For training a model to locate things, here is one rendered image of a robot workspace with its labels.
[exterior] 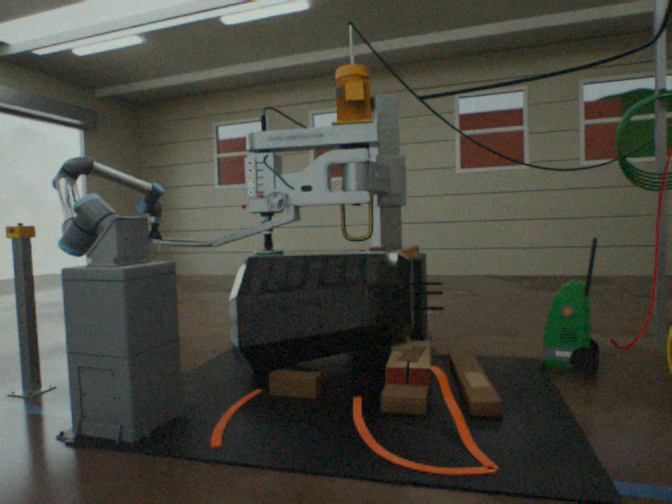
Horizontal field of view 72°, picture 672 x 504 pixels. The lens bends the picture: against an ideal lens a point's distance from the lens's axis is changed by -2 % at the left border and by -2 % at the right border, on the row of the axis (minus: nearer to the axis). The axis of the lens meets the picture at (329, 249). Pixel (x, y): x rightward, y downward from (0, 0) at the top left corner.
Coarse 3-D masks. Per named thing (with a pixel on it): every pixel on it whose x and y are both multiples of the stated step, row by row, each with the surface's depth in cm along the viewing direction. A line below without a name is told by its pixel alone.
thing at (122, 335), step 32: (64, 288) 229; (96, 288) 222; (128, 288) 219; (160, 288) 241; (64, 320) 231; (96, 320) 223; (128, 320) 219; (160, 320) 240; (96, 352) 224; (128, 352) 219; (160, 352) 240; (96, 384) 227; (128, 384) 219; (160, 384) 239; (96, 416) 228; (128, 416) 220; (160, 416) 239
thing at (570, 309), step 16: (592, 240) 297; (592, 256) 297; (576, 288) 301; (560, 304) 307; (576, 304) 302; (560, 320) 307; (576, 320) 302; (544, 336) 315; (560, 336) 308; (576, 336) 303; (544, 352) 313; (560, 352) 308; (576, 352) 299; (592, 352) 295; (560, 368) 312; (576, 368) 300; (592, 368) 295
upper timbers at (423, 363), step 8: (416, 344) 309; (424, 344) 308; (392, 352) 292; (400, 352) 291; (424, 352) 289; (392, 360) 275; (424, 360) 272; (392, 368) 263; (400, 368) 261; (408, 368) 279; (416, 368) 260; (424, 368) 259; (392, 376) 263; (400, 376) 262; (416, 376) 260; (424, 376) 259; (424, 384) 259
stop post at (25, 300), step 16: (16, 240) 292; (16, 256) 293; (32, 256) 299; (16, 272) 293; (32, 272) 299; (16, 288) 294; (32, 288) 298; (16, 304) 295; (32, 304) 298; (32, 320) 298; (32, 336) 298; (32, 352) 297; (32, 368) 297; (32, 384) 297
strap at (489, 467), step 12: (444, 384) 239; (252, 396) 275; (444, 396) 235; (360, 408) 252; (456, 408) 223; (228, 420) 242; (360, 420) 236; (456, 420) 216; (216, 432) 228; (360, 432) 223; (468, 432) 211; (216, 444) 215; (372, 444) 210; (468, 444) 205; (384, 456) 199; (396, 456) 198; (480, 456) 195; (420, 468) 188; (432, 468) 187; (444, 468) 187; (456, 468) 187; (468, 468) 186; (480, 468) 186; (492, 468) 185
